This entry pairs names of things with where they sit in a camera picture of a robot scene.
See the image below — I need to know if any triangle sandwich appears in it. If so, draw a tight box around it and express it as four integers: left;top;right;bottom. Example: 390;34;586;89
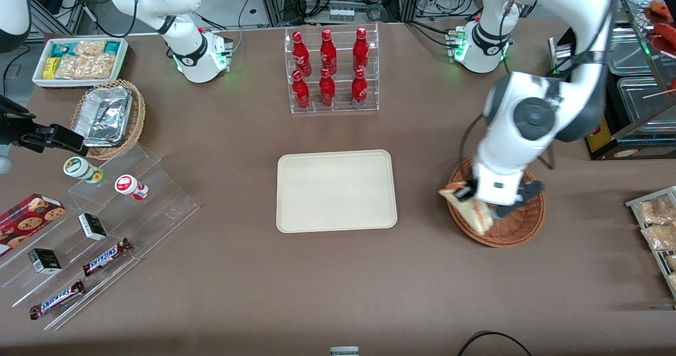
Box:
438;183;495;236

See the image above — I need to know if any brown wicker basket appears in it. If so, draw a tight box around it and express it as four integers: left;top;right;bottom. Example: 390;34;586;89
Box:
446;158;546;248

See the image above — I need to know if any silver foil tray stack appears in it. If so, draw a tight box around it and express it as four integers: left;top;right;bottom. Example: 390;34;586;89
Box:
74;87;133;148

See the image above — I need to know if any light wicker basket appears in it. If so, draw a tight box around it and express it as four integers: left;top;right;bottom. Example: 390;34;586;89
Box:
71;79;146;160

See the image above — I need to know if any cream plastic serving tray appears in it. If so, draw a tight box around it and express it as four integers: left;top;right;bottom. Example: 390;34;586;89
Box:
276;149;398;234

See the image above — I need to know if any green lid sunflower cup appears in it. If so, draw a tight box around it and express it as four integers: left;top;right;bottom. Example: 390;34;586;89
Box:
63;156;104;184

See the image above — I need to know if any clear bag of crackers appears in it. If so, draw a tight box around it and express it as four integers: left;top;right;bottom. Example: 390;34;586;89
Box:
74;39;106;57
55;54;117;80

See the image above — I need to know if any red lid yogurt cup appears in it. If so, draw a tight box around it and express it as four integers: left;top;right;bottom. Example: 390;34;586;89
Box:
115;174;149;201

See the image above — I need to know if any black food warmer appliance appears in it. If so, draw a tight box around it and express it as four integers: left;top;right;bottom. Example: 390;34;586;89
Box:
549;0;676;161

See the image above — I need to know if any red tartan cookie box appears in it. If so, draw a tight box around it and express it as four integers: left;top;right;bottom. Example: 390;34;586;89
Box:
0;193;67;256

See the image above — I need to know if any black box white label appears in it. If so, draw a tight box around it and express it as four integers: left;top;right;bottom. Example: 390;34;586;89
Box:
78;213;108;241

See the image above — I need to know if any white rectangular snack bin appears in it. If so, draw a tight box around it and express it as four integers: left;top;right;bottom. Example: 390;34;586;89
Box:
32;38;130;88

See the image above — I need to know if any clear acrylic stepped stand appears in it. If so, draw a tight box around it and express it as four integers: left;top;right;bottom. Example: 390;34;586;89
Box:
0;144;200;331

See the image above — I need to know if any Snickers chocolate bar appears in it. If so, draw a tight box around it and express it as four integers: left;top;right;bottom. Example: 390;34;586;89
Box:
29;280;85;320
82;238;133;277

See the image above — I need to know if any black box gold print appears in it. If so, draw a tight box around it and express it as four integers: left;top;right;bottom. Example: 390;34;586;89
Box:
28;248;62;275

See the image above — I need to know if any clear acrylic bottle rack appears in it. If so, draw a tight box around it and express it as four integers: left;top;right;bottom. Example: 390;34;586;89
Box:
284;23;380;115

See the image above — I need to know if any stainless steel pan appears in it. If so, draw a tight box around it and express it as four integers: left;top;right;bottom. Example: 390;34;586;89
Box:
617;76;676;121
607;26;661;77

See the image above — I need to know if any red cola bottle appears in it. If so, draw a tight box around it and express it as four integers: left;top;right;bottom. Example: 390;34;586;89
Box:
292;70;311;110
351;68;369;107
292;31;312;77
319;68;336;107
320;29;337;76
352;27;370;72

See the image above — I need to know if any metal wire tray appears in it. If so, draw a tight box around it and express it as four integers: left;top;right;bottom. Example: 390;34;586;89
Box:
626;186;676;299

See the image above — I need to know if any black floor cable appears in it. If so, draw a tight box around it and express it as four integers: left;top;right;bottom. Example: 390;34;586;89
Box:
457;331;534;356

